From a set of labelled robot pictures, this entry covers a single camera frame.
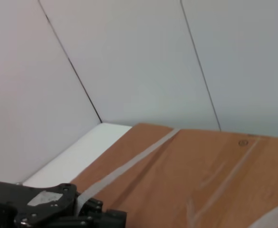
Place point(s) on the brown cardboard box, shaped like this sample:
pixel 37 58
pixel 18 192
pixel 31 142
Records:
pixel 176 178

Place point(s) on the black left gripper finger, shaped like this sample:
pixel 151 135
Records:
pixel 115 216
pixel 81 223

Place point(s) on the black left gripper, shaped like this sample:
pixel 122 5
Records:
pixel 8 197

